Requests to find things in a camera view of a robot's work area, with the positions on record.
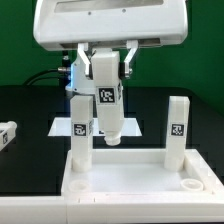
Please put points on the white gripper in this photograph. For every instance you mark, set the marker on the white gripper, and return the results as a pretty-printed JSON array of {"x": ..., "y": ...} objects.
[{"x": 64, "y": 24}]

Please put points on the white desk top tray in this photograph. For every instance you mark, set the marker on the white desk top tray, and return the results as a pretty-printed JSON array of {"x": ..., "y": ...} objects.
[{"x": 138, "y": 171}]

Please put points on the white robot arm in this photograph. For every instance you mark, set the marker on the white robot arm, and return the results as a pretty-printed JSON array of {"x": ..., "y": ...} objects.
[{"x": 79, "y": 83}]

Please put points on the white sheet with markers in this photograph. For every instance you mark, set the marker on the white sheet with markers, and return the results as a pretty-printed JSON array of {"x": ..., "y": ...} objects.
[{"x": 61, "y": 127}]

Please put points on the white L-shaped corner fence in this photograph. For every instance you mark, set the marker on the white L-shaped corner fence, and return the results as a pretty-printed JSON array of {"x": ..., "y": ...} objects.
[{"x": 180, "y": 207}]

